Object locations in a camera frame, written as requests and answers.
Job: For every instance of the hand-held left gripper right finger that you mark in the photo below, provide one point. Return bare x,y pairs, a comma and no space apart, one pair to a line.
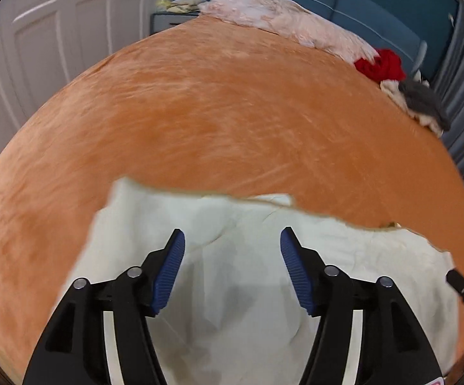
296,272

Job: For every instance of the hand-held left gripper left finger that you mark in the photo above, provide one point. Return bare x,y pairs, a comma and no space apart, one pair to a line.
170,272

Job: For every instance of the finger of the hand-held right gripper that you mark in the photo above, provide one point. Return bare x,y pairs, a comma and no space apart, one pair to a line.
458,282

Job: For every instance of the white quilted jacket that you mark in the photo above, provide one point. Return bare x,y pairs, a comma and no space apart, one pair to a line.
236,248

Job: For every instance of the orange plush blanket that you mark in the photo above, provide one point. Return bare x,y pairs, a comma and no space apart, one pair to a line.
216,108

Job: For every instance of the grey knitted cloth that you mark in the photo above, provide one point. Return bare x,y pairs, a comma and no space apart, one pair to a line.
422,98

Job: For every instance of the cream cloth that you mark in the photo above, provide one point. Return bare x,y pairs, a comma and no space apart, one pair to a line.
394,90

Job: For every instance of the red cloth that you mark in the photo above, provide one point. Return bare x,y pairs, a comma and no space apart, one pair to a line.
380,66

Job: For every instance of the grey nightstand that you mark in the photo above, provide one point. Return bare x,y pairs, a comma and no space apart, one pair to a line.
168,22

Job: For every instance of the pink floral quilt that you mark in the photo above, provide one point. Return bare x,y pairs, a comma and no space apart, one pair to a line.
280,16

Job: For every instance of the pale yellow cloth pile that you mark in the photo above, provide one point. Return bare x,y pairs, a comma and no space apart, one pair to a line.
180,6

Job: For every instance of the white panelled wardrobe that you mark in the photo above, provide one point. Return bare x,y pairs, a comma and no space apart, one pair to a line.
55,28

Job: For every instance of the blue padded headboard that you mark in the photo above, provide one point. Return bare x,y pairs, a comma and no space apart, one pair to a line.
376,12

